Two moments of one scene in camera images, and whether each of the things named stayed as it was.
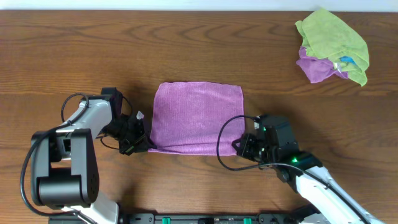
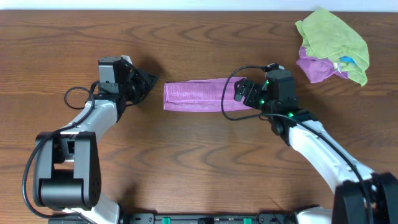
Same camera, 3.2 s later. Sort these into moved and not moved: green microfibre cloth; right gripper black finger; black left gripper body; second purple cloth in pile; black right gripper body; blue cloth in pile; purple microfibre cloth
Moved: right gripper black finger; black left gripper body; purple microfibre cloth; black right gripper body
Not moved: second purple cloth in pile; green microfibre cloth; blue cloth in pile
